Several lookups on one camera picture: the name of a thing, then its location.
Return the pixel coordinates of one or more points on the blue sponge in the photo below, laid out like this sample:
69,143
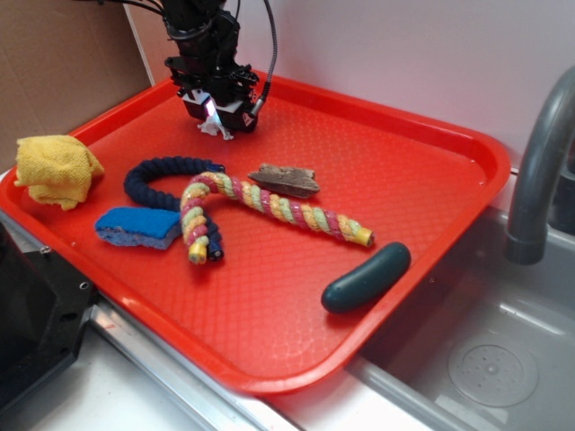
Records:
139,226

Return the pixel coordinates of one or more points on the grey faucet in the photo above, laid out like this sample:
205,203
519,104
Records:
543,196

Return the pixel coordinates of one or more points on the brown wood piece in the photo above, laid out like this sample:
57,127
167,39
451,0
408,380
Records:
286,180

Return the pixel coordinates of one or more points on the white paper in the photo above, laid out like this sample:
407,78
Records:
214,127

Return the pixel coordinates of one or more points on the dark green toy cucumber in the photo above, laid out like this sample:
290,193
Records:
369,281

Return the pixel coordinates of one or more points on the sink drain strainer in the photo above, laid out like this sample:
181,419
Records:
492,375

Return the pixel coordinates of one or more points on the black box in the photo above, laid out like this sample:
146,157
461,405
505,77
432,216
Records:
45,304

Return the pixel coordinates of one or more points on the brown cardboard panel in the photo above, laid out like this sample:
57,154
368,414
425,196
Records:
62,64

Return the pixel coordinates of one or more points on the red plastic tray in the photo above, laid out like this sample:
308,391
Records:
254,321

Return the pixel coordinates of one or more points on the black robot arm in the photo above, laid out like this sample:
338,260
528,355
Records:
206,36

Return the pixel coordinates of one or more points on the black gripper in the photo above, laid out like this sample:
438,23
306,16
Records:
210,66

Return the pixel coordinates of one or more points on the grey sink basin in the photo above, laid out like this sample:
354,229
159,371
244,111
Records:
475,295

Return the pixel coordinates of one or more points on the yellow cloth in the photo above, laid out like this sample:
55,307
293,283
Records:
56,170

